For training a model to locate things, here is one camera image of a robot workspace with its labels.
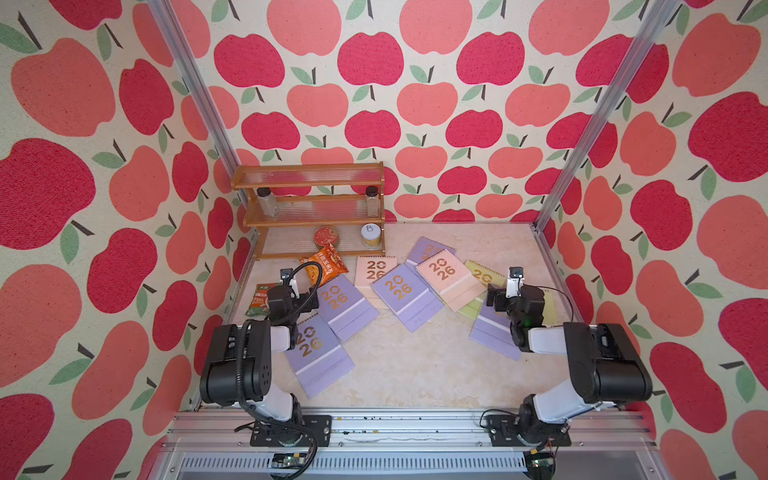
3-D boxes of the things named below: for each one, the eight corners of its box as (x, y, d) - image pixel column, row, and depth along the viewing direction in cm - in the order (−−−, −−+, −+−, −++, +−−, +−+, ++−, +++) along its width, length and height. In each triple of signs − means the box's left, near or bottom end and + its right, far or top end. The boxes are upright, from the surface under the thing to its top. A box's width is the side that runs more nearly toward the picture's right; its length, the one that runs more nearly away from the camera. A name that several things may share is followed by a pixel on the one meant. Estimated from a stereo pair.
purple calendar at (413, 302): (413, 332, 94) (414, 329, 92) (372, 286, 105) (372, 282, 103) (443, 309, 99) (444, 305, 97) (401, 267, 110) (401, 263, 108)
